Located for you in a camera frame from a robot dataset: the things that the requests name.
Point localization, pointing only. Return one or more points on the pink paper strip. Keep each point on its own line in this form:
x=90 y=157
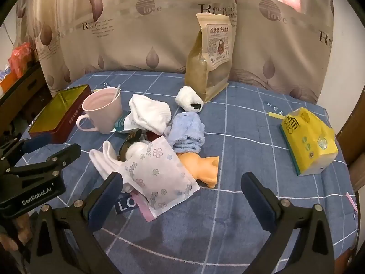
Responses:
x=142 y=204

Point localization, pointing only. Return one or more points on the red and gold tin box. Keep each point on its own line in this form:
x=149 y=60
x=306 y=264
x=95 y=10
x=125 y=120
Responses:
x=58 y=117

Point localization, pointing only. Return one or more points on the orange rubber pig toy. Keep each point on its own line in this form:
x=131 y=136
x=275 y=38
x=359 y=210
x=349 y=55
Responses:
x=202 y=169

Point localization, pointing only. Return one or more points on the light blue fluffy sock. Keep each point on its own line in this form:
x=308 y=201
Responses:
x=187 y=133

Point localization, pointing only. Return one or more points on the blue checked tablecloth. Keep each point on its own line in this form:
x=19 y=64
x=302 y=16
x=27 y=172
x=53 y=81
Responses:
x=215 y=230

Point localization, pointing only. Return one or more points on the beige leaf print curtain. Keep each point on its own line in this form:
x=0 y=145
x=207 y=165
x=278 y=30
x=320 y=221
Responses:
x=280 y=45

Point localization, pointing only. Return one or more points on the white fluffy plush with black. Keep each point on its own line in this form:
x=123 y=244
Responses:
x=188 y=100

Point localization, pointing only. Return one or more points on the orange box on cabinet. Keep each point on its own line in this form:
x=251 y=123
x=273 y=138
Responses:
x=8 y=81

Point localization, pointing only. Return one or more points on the brown wooden cabinet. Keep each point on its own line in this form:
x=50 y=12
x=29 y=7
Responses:
x=25 y=99

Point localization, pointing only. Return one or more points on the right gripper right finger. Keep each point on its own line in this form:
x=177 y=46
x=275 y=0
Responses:
x=313 y=251

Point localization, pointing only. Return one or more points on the white round sock ball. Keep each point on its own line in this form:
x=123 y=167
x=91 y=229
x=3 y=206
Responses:
x=136 y=148

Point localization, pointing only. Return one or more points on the red satin pouch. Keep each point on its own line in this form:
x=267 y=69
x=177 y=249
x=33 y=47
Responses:
x=151 y=136

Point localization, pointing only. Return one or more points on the person's left hand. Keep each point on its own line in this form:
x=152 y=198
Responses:
x=16 y=230

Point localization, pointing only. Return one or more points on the brown kraft food bag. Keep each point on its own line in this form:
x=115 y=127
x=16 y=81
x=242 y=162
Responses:
x=209 y=62

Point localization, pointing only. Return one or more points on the white spoon in mug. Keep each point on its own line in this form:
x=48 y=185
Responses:
x=117 y=91

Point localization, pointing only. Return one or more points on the orange red plastic bag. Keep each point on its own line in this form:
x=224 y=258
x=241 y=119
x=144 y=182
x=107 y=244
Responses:
x=20 y=58

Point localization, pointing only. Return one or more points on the white long sock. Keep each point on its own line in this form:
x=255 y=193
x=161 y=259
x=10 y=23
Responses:
x=106 y=162

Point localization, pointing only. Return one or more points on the pink ceramic mug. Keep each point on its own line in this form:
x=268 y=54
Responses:
x=100 y=109

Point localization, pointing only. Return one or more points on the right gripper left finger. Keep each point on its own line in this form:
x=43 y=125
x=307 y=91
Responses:
x=64 y=242

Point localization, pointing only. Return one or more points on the dark patterned brown sock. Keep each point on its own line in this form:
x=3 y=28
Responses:
x=132 y=138

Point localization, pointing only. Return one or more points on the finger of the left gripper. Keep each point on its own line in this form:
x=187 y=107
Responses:
x=56 y=162

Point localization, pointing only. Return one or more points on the yellow tissue pack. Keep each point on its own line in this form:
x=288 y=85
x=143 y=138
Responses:
x=310 y=141

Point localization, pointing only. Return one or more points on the navy love you face mask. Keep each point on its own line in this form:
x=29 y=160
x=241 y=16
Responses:
x=125 y=203

